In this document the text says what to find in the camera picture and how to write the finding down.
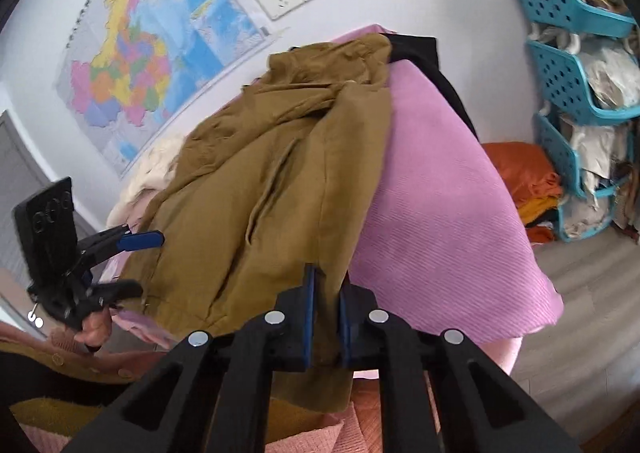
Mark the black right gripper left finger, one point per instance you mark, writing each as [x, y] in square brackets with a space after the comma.
[211, 394]

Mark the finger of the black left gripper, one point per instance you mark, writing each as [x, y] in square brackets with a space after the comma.
[109, 294]
[141, 241]

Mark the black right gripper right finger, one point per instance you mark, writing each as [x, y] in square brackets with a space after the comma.
[440, 393]

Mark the mustard brown jacket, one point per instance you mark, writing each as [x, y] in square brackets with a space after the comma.
[281, 178]

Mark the person's left hand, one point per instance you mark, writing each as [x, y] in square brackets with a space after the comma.
[96, 329]

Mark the cream coloured garment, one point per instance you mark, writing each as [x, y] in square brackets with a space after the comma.
[151, 174]

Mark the pink bed blanket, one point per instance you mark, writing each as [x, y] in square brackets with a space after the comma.
[442, 244]

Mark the orange cloth pile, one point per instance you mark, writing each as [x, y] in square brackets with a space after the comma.
[534, 185]

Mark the black garment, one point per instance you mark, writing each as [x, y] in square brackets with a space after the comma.
[422, 52]

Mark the blue plastic basket rack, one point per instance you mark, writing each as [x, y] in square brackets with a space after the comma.
[586, 57]

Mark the colourful wall map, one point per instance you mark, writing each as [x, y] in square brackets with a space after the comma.
[130, 66]

